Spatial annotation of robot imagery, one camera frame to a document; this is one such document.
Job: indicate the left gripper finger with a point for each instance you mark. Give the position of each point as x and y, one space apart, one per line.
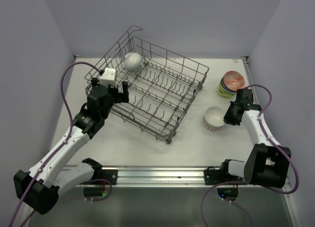
95 82
124 95

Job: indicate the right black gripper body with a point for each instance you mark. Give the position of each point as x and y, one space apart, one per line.
230 116

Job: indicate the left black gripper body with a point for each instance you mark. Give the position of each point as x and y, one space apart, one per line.
113 98

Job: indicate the lime green bowl front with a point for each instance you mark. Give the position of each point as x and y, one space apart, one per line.
226 96

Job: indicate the lime green bowl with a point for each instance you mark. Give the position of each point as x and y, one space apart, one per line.
226 96
222 91

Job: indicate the blue floral pattern bowl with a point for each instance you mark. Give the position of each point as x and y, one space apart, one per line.
223 90

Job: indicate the blue zigzag pattern bowl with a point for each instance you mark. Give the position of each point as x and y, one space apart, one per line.
233 80

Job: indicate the red lattice pattern bowl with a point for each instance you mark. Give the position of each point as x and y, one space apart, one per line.
226 88

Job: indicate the white bowl with dark stripes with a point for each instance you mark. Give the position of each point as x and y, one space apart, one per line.
209 126

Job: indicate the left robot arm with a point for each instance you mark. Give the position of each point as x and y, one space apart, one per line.
41 186

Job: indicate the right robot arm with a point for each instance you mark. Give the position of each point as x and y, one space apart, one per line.
267 164

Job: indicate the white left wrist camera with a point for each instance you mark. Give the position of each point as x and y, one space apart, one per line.
109 77

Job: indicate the grey wire dish rack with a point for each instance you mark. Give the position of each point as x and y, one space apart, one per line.
160 92

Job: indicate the aluminium mounting rail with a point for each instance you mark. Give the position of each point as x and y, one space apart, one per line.
131 176

